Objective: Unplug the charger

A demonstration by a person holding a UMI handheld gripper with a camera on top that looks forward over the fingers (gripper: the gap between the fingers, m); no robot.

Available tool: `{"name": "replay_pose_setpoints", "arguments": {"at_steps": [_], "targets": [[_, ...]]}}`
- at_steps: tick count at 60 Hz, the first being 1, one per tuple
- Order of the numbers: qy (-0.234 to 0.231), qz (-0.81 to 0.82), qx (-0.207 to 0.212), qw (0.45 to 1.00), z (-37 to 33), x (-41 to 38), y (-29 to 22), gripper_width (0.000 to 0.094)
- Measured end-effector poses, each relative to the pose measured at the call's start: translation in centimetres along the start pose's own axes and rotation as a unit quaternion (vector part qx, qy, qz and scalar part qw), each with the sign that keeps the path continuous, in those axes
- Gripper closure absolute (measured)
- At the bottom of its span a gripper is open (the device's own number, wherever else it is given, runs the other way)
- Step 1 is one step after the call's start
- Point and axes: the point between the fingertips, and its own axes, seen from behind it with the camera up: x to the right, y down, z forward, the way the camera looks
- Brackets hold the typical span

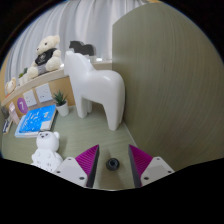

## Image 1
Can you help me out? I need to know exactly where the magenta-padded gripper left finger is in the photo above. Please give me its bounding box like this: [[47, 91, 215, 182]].
[[54, 144, 100, 188]]

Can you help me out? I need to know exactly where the bright blue book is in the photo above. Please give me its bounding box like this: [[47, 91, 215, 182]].
[[18, 104, 58, 134]]

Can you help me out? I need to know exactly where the large white horse figure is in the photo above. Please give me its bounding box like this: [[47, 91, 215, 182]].
[[63, 50, 126, 132]]

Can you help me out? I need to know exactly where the green desk partition panel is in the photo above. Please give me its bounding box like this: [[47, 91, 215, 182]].
[[111, 2, 224, 172]]

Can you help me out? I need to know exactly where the spiky potted plant white pot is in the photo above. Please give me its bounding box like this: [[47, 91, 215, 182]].
[[53, 89, 70, 117]]

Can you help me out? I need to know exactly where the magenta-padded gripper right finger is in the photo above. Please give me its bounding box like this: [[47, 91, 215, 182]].
[[128, 144, 175, 188]]

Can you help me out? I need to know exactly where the round purple number sign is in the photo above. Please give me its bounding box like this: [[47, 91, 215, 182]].
[[16, 97, 29, 114]]

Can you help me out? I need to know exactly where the pink horse figure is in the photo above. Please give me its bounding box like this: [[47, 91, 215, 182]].
[[8, 101, 21, 125]]

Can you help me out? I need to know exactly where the cream teddy bear black shirt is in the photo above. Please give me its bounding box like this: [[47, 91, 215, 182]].
[[26, 34, 63, 80]]

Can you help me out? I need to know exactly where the black horse figure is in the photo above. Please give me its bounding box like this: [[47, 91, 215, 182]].
[[68, 40, 96, 57]]

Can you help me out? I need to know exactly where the white wall socket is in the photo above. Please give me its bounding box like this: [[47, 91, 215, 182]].
[[35, 83, 54, 104], [22, 89, 38, 108]]

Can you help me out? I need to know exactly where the dark grey horse figure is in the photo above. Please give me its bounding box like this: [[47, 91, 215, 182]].
[[0, 105, 10, 119]]

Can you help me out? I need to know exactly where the grey white curtain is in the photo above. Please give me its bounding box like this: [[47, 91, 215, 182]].
[[4, 0, 148, 81]]

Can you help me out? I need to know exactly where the white bear-shaped power strip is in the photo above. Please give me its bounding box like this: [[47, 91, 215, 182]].
[[31, 130, 64, 174]]

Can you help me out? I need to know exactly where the light wooden shelf ledge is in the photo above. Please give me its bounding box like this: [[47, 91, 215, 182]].
[[1, 59, 114, 118]]

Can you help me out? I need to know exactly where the pale blue book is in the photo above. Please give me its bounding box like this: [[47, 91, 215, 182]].
[[14, 116, 56, 139]]

